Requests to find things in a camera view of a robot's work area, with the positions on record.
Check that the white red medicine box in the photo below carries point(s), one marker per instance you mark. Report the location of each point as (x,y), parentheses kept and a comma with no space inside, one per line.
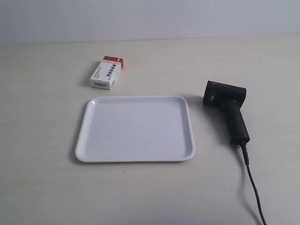
(107,72)

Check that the black handheld barcode scanner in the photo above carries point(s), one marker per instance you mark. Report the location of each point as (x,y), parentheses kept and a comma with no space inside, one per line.
(229,99)

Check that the white plastic tray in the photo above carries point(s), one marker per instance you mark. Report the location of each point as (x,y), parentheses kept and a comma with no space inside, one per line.
(136,129)

